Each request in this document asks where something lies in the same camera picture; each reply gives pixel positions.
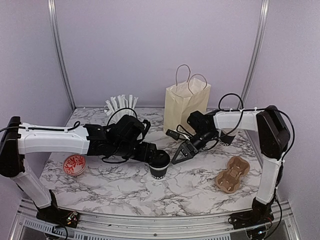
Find brown cardboard cup carrier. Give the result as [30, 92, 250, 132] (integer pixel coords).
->
[215, 156, 250, 194]

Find black paper coffee cup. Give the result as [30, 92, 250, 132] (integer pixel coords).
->
[149, 165, 168, 180]

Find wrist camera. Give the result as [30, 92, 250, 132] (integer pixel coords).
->
[165, 129, 189, 141]
[141, 119, 151, 138]

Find aluminium frame post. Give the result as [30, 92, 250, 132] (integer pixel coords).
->
[47, 0, 76, 111]
[240, 0, 270, 104]

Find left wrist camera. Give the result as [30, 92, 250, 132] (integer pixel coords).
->
[141, 119, 151, 138]

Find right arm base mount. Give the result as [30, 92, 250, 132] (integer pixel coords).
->
[228, 197, 275, 230]

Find white wrapped straws bundle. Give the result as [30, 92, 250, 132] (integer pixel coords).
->
[104, 94, 139, 119]

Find black cup lid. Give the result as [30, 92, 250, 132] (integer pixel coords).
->
[149, 150, 171, 169]

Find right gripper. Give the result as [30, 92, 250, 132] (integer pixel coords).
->
[171, 130, 216, 165]

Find left aluminium frame post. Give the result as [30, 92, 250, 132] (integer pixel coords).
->
[47, 0, 76, 111]

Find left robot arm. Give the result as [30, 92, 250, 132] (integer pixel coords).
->
[0, 114, 169, 223]

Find cream paper bag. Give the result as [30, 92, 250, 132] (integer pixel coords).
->
[163, 64, 212, 134]

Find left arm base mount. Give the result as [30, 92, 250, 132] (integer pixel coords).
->
[36, 190, 80, 228]

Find right aluminium frame post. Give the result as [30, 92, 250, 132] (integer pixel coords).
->
[240, 0, 270, 104]

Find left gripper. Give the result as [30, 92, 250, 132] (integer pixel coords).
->
[113, 141, 159, 164]

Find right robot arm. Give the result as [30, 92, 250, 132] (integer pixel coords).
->
[171, 105, 295, 228]

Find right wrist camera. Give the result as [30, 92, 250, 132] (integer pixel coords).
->
[165, 129, 189, 141]

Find front aluminium rail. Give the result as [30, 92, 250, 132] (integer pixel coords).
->
[9, 199, 301, 240]

